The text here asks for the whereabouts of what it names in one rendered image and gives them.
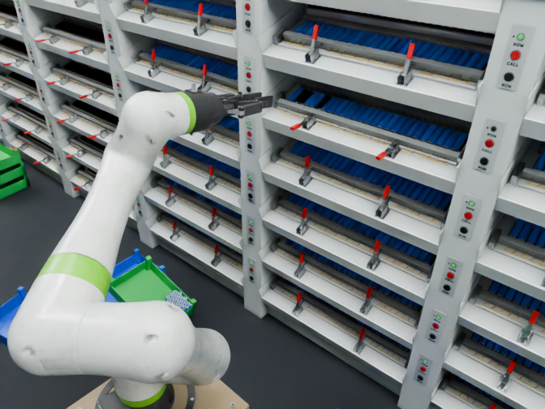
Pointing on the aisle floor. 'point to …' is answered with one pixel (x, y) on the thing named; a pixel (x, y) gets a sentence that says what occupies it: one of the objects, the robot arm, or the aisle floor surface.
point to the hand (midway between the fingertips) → (257, 101)
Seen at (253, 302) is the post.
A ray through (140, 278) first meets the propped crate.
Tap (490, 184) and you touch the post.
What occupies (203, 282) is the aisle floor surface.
